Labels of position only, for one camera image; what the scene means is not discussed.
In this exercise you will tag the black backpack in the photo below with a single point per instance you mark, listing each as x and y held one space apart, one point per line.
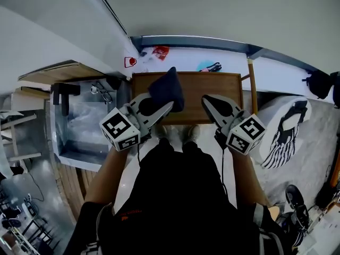
318 85
336 89

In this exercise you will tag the wooden slat bench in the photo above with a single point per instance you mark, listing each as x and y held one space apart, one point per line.
71 187

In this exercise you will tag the dark soda bottle red label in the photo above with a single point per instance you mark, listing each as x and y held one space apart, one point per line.
213 67

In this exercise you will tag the black white striped garment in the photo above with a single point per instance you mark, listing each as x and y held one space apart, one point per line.
281 147

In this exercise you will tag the person's black trousers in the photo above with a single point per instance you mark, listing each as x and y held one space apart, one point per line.
191 149

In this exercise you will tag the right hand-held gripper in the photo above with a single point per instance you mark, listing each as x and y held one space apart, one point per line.
247 135

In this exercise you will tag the clear plastic bag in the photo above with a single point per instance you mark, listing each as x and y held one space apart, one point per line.
147 60

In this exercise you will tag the teal round mat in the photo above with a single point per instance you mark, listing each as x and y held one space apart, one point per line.
203 64

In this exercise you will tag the red packet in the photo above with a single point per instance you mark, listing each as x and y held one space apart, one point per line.
160 52

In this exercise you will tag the white wooden frame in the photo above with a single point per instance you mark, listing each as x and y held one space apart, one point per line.
14 139

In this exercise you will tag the white device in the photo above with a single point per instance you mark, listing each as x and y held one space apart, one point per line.
30 208

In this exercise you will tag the white power strip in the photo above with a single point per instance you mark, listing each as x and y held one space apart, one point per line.
27 198

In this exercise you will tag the tan cardboard box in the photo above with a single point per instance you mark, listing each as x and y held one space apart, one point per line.
29 90

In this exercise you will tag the black faucet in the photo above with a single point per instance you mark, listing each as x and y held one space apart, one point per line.
65 94

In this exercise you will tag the orange sofa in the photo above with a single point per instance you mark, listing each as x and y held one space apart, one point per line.
336 169

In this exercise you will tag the person's right forearm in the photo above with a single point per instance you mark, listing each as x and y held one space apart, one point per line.
247 179

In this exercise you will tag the grey marble sink box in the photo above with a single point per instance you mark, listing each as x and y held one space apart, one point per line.
79 131

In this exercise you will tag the wooden shelf cart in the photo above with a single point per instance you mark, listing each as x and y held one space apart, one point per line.
202 86

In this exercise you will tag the black eyeglasses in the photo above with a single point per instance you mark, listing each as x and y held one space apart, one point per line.
102 93

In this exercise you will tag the tan wooden board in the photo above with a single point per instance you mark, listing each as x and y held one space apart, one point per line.
66 72

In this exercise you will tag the white beanbag chair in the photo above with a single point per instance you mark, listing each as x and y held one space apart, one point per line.
267 109

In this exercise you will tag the white roller blind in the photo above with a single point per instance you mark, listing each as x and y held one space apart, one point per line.
212 9

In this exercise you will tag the person's left forearm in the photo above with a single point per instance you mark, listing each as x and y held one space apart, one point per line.
106 177

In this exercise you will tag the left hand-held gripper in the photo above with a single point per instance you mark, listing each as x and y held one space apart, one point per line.
119 131

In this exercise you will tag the person's black shirt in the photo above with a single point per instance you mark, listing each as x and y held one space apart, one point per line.
172 208

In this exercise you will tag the dark blue cloth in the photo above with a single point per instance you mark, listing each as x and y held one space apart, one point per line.
167 89

